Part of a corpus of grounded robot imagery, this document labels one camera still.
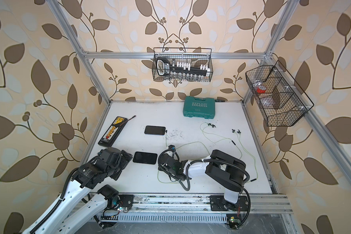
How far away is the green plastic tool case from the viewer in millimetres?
1100

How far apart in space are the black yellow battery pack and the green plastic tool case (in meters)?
0.48

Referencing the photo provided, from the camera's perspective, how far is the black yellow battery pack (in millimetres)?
961
